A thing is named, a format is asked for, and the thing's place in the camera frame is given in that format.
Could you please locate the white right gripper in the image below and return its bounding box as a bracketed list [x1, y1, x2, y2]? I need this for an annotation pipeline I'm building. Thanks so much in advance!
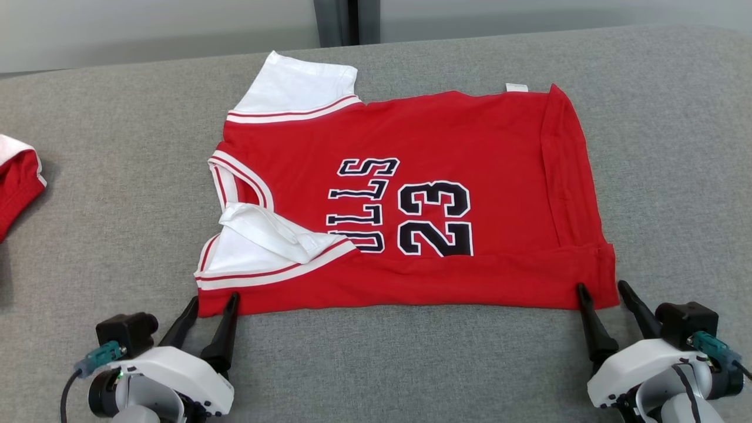
[576, 280, 714, 410]

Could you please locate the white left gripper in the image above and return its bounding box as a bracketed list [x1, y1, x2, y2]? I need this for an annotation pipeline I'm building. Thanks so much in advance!
[108, 291, 241, 418]

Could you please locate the red basketball jersey number 23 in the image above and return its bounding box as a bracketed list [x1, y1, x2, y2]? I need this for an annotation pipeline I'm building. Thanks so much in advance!
[194, 51, 621, 318]

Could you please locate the red shorts white trim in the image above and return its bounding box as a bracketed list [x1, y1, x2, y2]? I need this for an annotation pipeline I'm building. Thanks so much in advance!
[0, 134, 48, 243]

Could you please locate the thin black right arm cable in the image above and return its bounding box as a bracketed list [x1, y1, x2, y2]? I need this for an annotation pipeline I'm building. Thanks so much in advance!
[672, 363, 701, 423]

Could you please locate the teal right camera connector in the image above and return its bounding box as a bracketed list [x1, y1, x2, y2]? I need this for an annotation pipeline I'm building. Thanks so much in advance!
[687, 330, 742, 370]

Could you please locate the teal camera connector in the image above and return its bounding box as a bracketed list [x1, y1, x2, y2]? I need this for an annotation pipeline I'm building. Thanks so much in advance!
[74, 341, 127, 378]
[687, 330, 742, 370]

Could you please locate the teal left camera connector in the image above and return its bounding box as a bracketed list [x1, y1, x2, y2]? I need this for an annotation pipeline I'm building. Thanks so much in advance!
[74, 341, 127, 378]

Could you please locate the black right camera cable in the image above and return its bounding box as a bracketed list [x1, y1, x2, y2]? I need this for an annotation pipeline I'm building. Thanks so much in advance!
[728, 352, 752, 381]

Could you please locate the grey metal frame post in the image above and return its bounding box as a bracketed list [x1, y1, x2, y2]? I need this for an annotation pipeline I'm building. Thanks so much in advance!
[358, 0, 381, 45]
[313, 0, 349, 48]

